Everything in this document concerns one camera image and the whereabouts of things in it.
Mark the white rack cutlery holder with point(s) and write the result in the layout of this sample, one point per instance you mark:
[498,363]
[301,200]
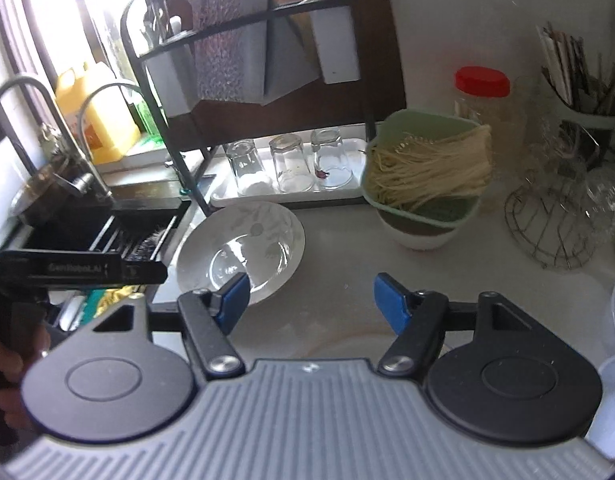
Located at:
[335,35]
[167,75]

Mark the black metal dish rack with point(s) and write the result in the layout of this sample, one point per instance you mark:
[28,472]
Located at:
[287,110]

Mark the white floral plate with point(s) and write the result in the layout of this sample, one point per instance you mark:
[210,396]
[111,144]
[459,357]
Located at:
[247,240]

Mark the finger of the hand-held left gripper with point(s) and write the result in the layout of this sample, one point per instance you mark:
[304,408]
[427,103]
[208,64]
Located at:
[145,274]

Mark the person's left hand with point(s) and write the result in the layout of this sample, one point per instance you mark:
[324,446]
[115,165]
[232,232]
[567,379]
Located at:
[5,360]

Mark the clear glass cup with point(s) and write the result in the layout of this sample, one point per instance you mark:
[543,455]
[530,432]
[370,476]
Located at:
[605,195]

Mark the white bowl with brown base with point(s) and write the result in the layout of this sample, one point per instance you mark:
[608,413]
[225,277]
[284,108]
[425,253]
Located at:
[417,235]

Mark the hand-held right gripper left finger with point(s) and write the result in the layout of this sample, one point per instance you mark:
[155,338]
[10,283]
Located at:
[232,294]

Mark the clear jar with red lid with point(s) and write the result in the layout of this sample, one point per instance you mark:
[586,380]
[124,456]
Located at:
[482,95]

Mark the green bottle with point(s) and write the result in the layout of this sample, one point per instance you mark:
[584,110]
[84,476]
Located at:
[147,117]

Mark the dried noodles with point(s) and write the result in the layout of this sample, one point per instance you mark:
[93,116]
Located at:
[427,165]

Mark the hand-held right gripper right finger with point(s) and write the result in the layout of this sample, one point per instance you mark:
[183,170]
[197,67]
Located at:
[390,301]

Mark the yellow plastic jug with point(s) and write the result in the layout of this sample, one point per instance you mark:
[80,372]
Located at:
[95,110]

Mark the clear drinking glass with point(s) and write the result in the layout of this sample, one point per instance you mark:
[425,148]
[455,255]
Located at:
[246,167]
[291,165]
[332,160]

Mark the black sink drain rack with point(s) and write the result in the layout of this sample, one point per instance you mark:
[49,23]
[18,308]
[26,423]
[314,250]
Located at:
[102,225]

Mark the white plastic tray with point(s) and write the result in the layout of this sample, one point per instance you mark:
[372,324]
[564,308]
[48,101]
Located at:
[287,195]

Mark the green plastic colander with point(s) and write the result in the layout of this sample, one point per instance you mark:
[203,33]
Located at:
[427,210]

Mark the white utensil holder with chopsticks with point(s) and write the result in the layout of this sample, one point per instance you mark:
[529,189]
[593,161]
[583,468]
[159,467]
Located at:
[587,85]

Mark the large steel faucet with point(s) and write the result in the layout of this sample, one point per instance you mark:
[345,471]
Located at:
[47,125]

